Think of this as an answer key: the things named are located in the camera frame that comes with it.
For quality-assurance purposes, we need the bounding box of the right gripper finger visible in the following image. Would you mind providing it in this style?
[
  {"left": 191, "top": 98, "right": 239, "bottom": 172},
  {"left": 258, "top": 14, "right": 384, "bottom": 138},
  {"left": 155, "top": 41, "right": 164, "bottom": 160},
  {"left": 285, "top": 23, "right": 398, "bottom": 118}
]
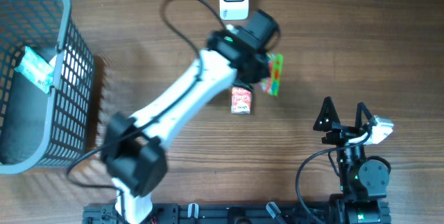
[
  {"left": 313, "top": 96, "right": 341, "bottom": 131},
  {"left": 355, "top": 102, "right": 373, "bottom": 128}
]

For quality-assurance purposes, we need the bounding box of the Haribo gummy candy bag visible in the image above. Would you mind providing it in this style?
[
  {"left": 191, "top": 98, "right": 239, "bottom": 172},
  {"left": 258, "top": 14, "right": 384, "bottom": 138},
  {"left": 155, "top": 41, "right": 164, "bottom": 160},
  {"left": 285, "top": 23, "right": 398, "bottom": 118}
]
[{"left": 261, "top": 53, "right": 284, "bottom": 96}]

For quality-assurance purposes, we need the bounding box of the light blue tissue pack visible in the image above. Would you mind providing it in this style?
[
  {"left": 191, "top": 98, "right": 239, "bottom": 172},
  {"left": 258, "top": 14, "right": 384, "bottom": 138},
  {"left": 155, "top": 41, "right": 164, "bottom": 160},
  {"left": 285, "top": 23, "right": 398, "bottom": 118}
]
[{"left": 15, "top": 46, "right": 55, "bottom": 94}]

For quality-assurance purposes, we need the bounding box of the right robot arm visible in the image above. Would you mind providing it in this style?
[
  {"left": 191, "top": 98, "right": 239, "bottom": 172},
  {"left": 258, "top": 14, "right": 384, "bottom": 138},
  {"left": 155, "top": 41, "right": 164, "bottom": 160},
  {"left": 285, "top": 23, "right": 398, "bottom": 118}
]
[{"left": 313, "top": 96, "right": 394, "bottom": 223}]

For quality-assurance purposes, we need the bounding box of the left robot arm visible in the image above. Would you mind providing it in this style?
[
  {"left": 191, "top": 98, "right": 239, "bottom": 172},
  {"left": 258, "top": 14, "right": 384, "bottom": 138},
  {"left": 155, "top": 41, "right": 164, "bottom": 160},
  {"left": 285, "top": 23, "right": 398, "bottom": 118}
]
[{"left": 100, "top": 10, "right": 280, "bottom": 223}]

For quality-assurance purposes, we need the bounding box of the grey plastic shopping basket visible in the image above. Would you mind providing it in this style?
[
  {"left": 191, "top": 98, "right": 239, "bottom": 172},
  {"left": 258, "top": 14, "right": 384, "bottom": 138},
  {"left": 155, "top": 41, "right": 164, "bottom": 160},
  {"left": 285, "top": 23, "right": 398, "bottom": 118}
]
[{"left": 1, "top": 0, "right": 95, "bottom": 175}]

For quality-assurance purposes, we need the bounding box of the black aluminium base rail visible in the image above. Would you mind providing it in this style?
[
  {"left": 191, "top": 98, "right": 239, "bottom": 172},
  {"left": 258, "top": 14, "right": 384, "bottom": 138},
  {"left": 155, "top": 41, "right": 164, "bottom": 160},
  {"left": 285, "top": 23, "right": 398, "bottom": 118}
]
[{"left": 82, "top": 201, "right": 391, "bottom": 224}]

